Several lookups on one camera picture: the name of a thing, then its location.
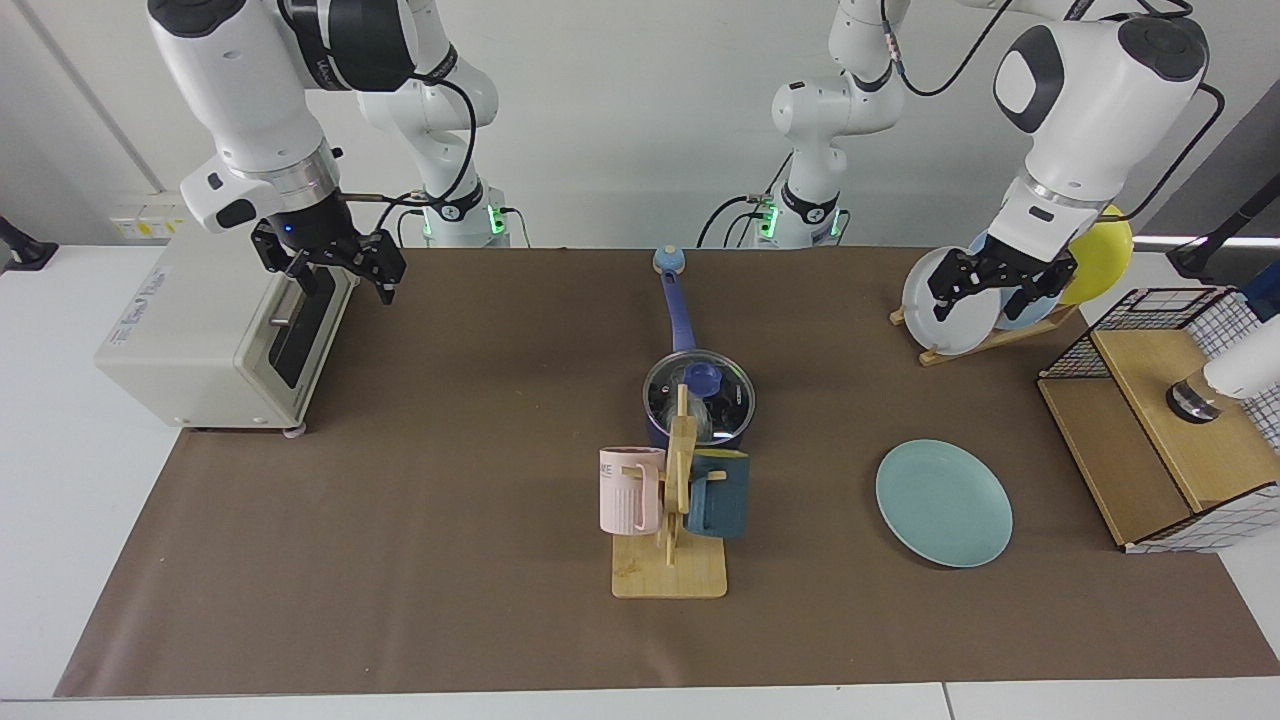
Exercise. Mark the glass lid with blue knob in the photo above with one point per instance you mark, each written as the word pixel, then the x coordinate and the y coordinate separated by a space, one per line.
pixel 665 395

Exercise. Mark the light blue plate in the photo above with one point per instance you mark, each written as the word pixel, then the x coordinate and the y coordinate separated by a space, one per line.
pixel 1020 315

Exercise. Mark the white plate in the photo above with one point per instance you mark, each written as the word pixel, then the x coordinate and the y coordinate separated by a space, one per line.
pixel 950 335

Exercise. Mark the wooden plate rack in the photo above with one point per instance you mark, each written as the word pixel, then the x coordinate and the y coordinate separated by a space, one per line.
pixel 1000 340

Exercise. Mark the yellow plate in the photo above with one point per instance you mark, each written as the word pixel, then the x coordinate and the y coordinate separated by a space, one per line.
pixel 1105 250

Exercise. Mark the teal green plate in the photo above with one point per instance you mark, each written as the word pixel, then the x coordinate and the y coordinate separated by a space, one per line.
pixel 945 505

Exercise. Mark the pale toaster oven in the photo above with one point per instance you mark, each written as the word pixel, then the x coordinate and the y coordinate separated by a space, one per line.
pixel 190 330

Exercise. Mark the black stand pole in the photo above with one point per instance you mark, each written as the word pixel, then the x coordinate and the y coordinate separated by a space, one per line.
pixel 1192 262

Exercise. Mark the blue object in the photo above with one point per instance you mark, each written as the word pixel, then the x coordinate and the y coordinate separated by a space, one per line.
pixel 1265 305

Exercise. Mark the brown table cloth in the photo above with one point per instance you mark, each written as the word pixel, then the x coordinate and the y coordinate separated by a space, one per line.
pixel 400 560

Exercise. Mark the black stand base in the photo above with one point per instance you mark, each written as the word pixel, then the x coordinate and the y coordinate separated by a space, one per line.
pixel 25 250

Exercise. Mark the dark teal mug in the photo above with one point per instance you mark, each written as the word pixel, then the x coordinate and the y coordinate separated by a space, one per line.
pixel 722 500

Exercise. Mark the pink mug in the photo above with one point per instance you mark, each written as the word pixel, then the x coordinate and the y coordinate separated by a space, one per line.
pixel 625 500

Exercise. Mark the wooden cup stand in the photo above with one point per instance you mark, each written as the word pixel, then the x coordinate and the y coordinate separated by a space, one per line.
pixel 670 575

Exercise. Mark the white wall outlet strip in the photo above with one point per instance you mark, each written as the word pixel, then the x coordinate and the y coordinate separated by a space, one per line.
pixel 150 215

